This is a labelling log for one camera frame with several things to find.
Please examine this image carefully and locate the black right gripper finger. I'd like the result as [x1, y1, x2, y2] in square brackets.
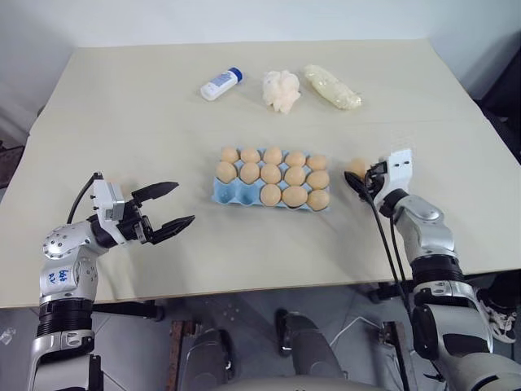
[344, 171, 374, 202]

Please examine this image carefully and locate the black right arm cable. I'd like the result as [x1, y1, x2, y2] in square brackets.
[363, 189, 413, 314]

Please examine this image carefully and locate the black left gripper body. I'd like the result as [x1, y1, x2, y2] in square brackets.
[116, 198, 159, 245]

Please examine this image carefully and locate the black and white sneaker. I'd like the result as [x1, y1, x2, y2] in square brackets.
[476, 288, 518, 345]

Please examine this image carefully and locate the black table foot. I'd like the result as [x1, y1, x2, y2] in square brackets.
[352, 280, 414, 305]
[91, 300, 166, 322]

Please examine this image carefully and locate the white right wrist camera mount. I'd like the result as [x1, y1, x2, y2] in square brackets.
[371, 147, 414, 205]

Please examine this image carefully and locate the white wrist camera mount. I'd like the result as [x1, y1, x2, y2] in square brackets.
[371, 147, 414, 205]
[90, 173, 127, 245]

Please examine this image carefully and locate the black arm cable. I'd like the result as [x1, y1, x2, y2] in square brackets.
[363, 189, 413, 314]
[66, 172, 103, 224]

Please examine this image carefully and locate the rusty brown metal post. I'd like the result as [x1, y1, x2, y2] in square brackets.
[169, 319, 195, 391]

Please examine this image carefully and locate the grey rounded robot leg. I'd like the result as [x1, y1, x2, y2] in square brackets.
[187, 327, 236, 390]
[274, 308, 345, 380]

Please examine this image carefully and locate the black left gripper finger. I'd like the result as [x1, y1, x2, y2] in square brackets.
[151, 215, 197, 245]
[130, 181, 181, 209]

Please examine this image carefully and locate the clear bag of yellowish contents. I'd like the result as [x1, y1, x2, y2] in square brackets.
[304, 64, 364, 112]

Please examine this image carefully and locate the white bottle with blue cap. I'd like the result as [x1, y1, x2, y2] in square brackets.
[199, 67, 245, 102]

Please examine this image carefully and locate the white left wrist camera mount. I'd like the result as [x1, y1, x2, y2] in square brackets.
[90, 173, 127, 245]

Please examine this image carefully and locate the dark chair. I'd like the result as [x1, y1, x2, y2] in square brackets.
[475, 40, 521, 164]

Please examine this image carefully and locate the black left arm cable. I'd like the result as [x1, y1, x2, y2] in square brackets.
[66, 172, 103, 224]

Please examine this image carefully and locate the light blue egg carton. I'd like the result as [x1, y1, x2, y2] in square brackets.
[210, 146, 333, 213]

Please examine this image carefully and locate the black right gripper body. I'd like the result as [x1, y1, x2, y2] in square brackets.
[363, 160, 388, 193]

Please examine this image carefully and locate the white floor cable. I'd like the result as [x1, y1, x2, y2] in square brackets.
[329, 315, 386, 345]

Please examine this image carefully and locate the crumpled white plastic bag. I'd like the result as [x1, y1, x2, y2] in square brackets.
[261, 69, 302, 115]

